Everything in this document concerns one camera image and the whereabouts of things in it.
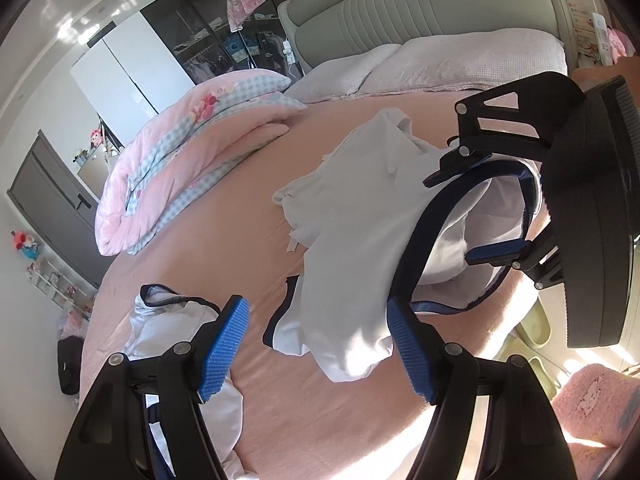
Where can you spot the white black wardrobe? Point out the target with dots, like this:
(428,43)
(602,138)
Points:
(136,69)

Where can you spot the white navy-trimmed pants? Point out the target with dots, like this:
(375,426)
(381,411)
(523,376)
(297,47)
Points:
(186,345)

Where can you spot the grey door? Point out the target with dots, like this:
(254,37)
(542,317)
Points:
(59,209)

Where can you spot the folded pink checkered quilt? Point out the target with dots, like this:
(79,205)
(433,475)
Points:
(184,151)

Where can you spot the grey padded headboard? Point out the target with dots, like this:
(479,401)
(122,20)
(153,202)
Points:
(321,30)

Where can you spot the silver drawer cabinet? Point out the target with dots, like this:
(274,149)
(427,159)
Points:
(96,170)

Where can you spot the pink bed sheet mattress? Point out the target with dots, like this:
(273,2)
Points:
(297,424)

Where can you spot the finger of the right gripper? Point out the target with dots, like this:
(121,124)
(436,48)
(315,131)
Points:
(452,164)
(498,254)

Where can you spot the pink fuzzy slipper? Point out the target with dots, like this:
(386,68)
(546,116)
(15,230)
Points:
(598,404)

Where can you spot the white navy-trimmed jacket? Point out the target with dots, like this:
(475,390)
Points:
(363,211)

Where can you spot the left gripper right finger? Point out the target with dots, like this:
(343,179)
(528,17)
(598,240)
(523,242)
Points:
(523,438)

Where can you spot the black bag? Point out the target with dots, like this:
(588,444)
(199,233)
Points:
(69,364)

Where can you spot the red blue plush toy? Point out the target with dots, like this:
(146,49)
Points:
(26,244)

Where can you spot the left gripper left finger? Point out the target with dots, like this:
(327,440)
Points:
(142,419)

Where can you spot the white wire shelf rack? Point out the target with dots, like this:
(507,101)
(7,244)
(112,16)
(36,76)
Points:
(57,287)

